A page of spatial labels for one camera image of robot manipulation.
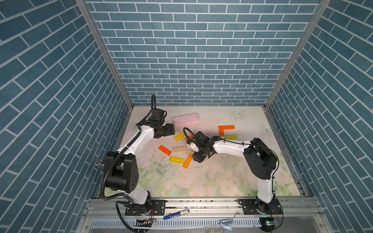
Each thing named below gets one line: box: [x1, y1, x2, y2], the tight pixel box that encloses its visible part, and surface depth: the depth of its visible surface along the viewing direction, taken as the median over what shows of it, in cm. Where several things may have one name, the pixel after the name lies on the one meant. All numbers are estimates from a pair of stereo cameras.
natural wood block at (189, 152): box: [186, 149, 195, 156], surface depth 95 cm
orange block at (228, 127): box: [222, 125, 236, 130], surface depth 109 cm
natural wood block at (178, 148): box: [172, 145, 187, 152], surface depth 98 cm
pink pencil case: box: [172, 112, 201, 128], surface depth 111 cm
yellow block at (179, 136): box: [174, 131, 185, 142], surface depth 101 cm
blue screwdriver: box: [163, 208, 190, 220], surface depth 72 cm
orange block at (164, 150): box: [158, 145, 172, 156], surface depth 98 cm
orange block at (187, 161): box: [182, 154, 193, 169], surface depth 91 cm
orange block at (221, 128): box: [218, 125, 227, 136], surface depth 107 cm
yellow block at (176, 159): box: [169, 156, 186, 165], surface depth 92 cm
